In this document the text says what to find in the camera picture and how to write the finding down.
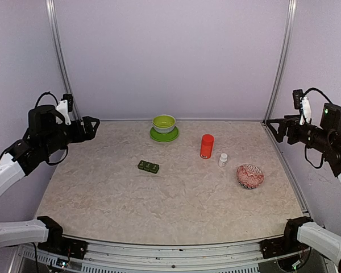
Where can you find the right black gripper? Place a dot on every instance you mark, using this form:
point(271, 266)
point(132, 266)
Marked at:
point(294, 121)

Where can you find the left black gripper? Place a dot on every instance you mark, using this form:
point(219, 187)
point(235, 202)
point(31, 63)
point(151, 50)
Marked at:
point(80, 136)

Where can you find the green weekly pill organizer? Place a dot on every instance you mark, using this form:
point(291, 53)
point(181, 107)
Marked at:
point(148, 166)

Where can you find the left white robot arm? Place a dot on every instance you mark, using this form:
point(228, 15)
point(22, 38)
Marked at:
point(50, 130)

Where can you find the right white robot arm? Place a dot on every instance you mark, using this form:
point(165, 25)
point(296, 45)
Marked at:
point(326, 139)

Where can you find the red patterned oval tin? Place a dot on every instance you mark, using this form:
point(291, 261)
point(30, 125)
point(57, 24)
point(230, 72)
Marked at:
point(249, 176)

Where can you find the small white pill bottle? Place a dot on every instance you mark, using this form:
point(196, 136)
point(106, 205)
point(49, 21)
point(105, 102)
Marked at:
point(223, 159)

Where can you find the green and white bowl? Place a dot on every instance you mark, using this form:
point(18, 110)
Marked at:
point(164, 124)

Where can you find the green saucer plate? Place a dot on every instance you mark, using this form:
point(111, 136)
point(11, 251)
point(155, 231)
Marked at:
point(168, 137)

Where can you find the red pill bottle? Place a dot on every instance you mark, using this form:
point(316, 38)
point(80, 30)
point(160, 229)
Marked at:
point(207, 143)

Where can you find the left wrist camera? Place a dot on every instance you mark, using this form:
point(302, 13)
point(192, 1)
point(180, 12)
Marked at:
point(65, 107)

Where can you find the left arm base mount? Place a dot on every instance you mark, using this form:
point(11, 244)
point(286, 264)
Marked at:
point(69, 247)

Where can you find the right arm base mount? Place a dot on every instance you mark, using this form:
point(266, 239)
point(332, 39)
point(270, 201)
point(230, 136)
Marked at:
point(278, 247)

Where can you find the right aluminium frame post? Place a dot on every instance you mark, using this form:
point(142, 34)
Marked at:
point(287, 36)

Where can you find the aluminium frame post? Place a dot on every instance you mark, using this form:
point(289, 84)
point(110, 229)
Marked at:
point(51, 12)
point(287, 36)

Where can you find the front aluminium rail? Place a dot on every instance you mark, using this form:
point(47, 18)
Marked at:
point(102, 256)

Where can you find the left aluminium frame post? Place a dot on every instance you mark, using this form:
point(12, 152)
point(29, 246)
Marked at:
point(51, 12)

